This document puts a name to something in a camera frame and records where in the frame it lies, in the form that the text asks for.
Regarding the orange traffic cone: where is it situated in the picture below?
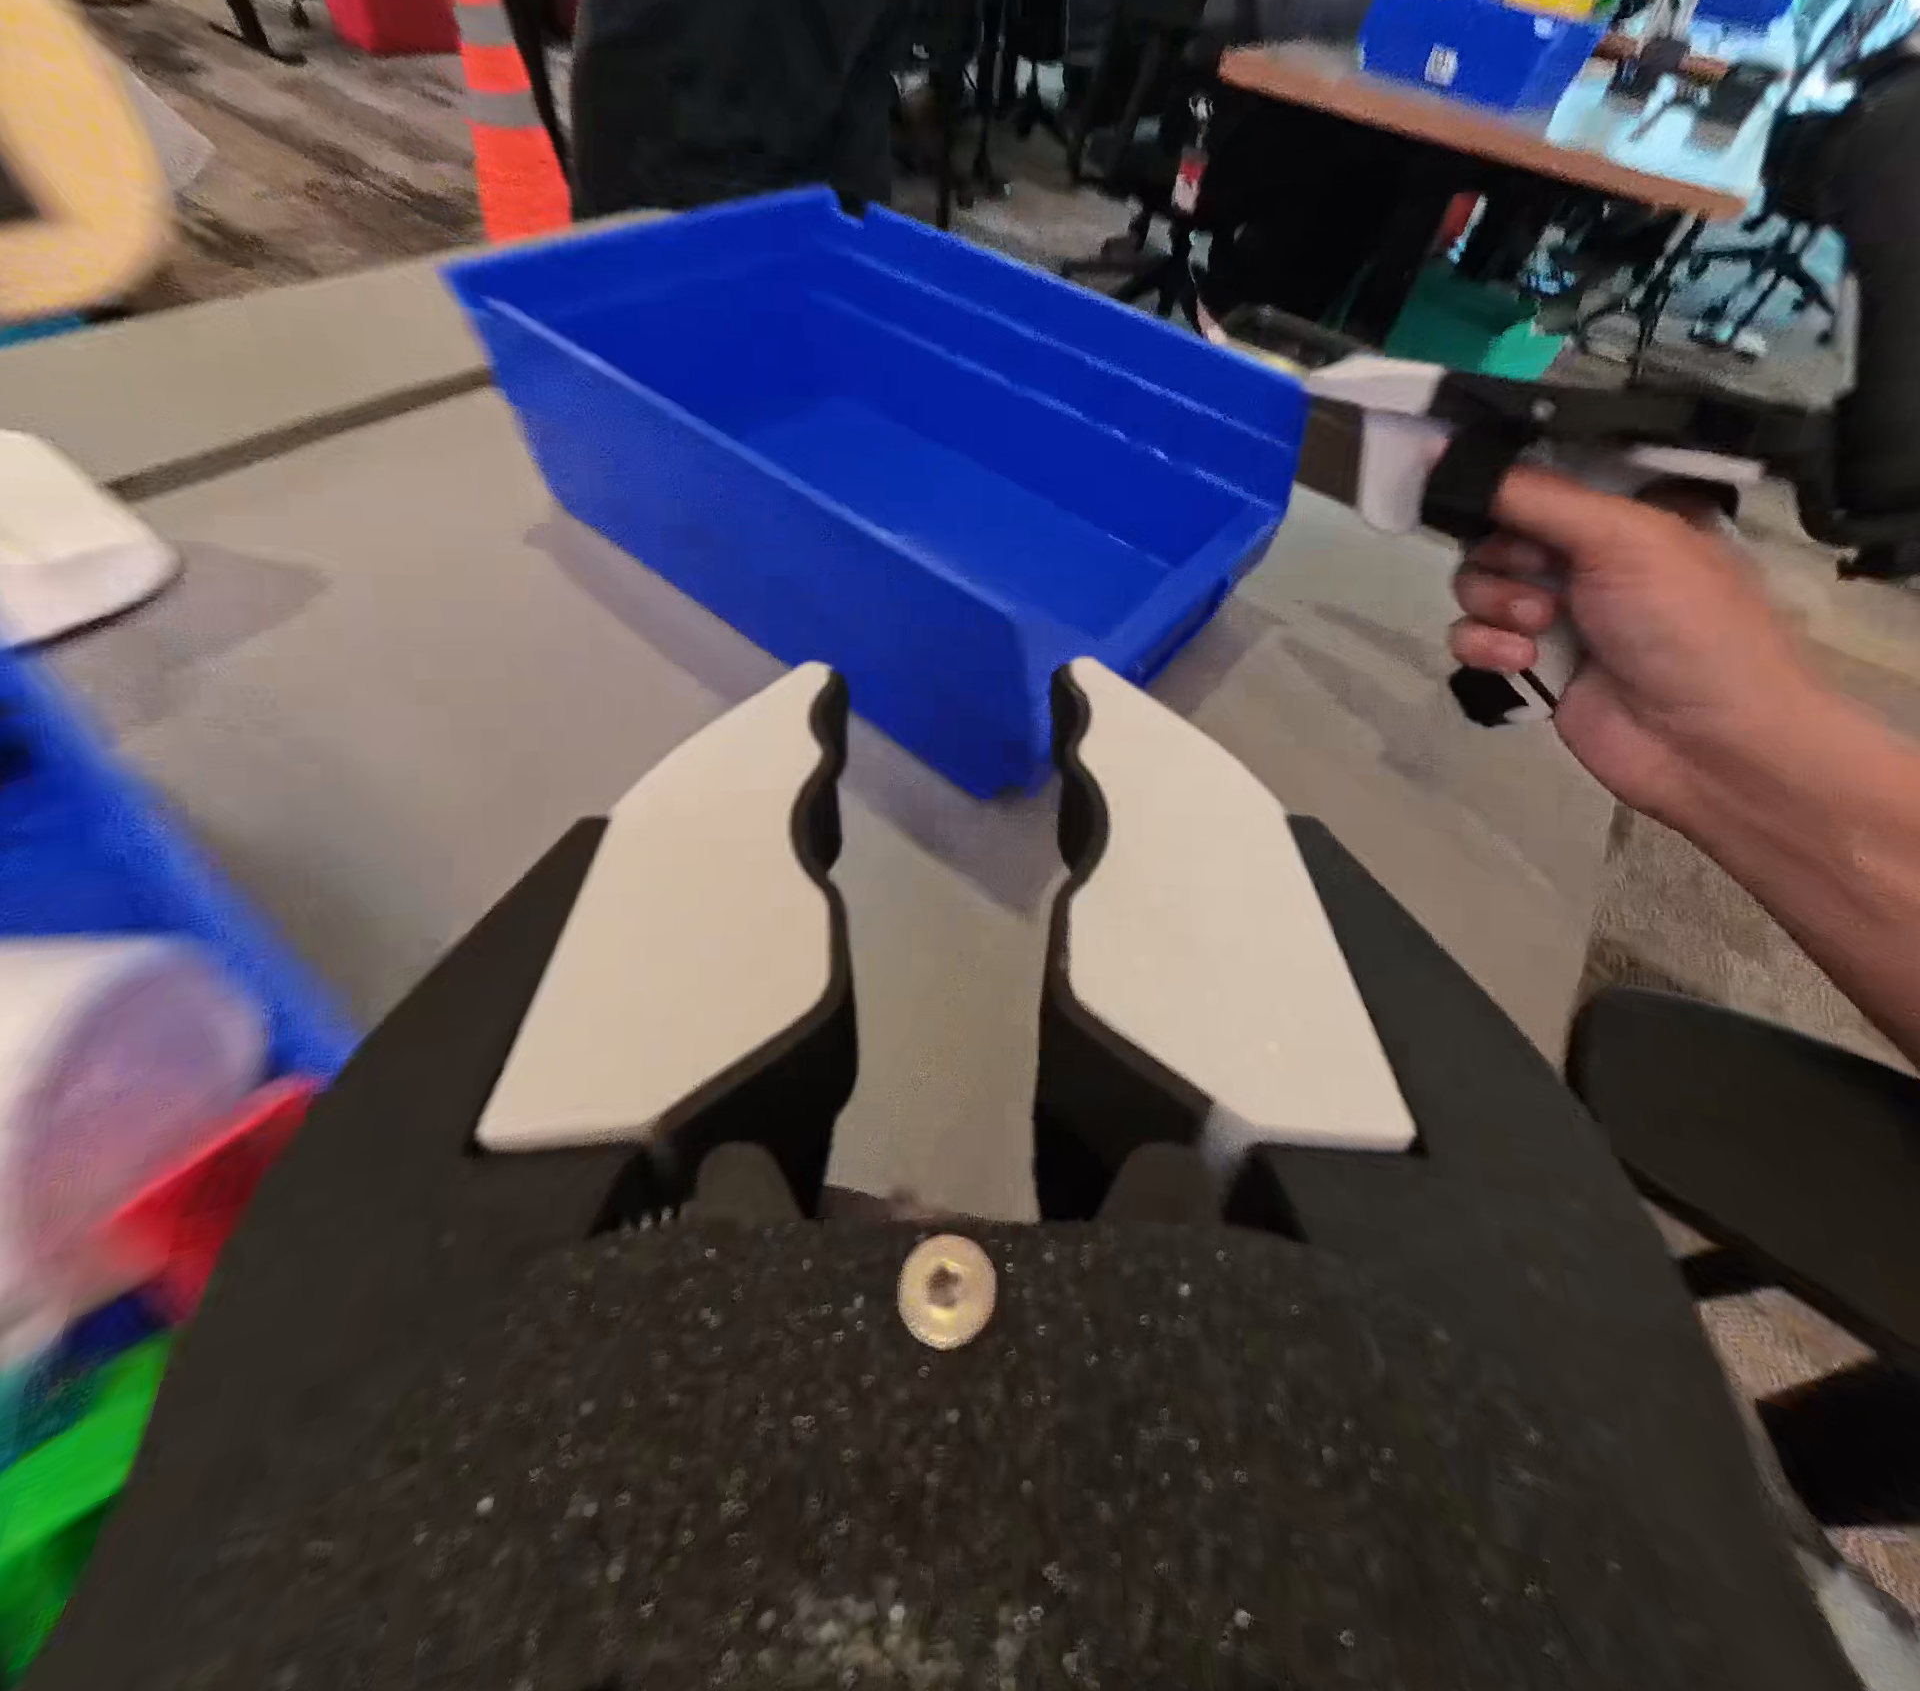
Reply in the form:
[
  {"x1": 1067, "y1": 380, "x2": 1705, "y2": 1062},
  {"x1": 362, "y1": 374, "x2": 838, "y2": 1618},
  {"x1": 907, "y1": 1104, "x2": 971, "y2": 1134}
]
[{"x1": 435, "y1": 0, "x2": 577, "y2": 246}]

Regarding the small blue bin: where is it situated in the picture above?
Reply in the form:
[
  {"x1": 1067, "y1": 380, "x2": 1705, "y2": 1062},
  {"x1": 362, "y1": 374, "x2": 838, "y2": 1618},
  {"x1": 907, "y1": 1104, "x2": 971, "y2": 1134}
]
[{"x1": 1356, "y1": 0, "x2": 1608, "y2": 116}]

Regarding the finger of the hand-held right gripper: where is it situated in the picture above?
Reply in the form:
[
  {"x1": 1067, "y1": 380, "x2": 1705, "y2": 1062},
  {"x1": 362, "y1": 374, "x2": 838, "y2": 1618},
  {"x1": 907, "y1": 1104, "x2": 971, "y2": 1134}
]
[
  {"x1": 1305, "y1": 354, "x2": 1451, "y2": 422},
  {"x1": 1355, "y1": 414, "x2": 1454, "y2": 534}
]

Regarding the wood-framed black board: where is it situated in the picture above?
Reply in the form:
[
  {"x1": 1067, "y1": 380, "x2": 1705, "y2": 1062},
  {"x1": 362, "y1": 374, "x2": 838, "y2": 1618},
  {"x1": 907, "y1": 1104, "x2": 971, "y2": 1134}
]
[{"x1": 0, "y1": 0, "x2": 175, "y2": 320}]

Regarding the white device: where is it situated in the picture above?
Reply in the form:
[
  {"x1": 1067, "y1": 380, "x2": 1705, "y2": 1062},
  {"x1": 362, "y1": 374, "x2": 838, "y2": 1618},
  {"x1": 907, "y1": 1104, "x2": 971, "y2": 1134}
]
[{"x1": 0, "y1": 942, "x2": 277, "y2": 1334}]

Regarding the green bin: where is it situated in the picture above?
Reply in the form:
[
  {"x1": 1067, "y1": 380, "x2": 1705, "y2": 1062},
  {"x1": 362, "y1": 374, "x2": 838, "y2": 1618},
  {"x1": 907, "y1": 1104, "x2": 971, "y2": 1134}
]
[{"x1": 1380, "y1": 266, "x2": 1563, "y2": 380}]

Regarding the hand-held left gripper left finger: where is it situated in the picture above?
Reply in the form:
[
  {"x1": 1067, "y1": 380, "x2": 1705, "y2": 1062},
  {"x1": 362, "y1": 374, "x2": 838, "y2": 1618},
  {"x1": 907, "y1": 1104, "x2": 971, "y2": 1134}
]
[{"x1": 475, "y1": 660, "x2": 860, "y2": 1156}]

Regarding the red object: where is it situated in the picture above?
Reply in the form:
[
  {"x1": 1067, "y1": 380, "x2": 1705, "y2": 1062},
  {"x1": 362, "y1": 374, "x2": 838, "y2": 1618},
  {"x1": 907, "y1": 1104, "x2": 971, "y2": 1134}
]
[{"x1": 104, "y1": 1076, "x2": 325, "y2": 1318}]

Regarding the blue plastic bin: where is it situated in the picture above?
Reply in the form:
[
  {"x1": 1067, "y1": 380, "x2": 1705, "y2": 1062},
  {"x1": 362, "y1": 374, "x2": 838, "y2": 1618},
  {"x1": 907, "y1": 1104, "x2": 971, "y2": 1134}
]
[
  {"x1": 445, "y1": 186, "x2": 1310, "y2": 804},
  {"x1": 0, "y1": 648, "x2": 362, "y2": 1424}
]

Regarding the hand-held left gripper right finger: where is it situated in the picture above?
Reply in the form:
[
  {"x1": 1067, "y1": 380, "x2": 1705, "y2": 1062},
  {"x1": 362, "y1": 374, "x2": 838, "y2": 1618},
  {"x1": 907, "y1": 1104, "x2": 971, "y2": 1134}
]
[{"x1": 1034, "y1": 656, "x2": 1423, "y2": 1156}]

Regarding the green toy brick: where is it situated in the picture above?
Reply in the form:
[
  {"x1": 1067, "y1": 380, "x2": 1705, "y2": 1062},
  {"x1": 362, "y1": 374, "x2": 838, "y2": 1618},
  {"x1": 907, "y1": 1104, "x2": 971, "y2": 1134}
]
[{"x1": 0, "y1": 1332, "x2": 175, "y2": 1678}]

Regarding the person's right hand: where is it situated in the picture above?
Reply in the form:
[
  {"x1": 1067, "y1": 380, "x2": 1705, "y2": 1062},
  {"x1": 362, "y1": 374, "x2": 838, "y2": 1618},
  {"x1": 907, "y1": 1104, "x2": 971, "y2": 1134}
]
[{"x1": 1448, "y1": 468, "x2": 1824, "y2": 812}]

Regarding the person's right forearm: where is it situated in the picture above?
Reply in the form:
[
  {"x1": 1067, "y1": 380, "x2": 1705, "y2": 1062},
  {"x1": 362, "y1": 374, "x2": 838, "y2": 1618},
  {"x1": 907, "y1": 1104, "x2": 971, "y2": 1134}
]
[{"x1": 1612, "y1": 656, "x2": 1920, "y2": 1066}]

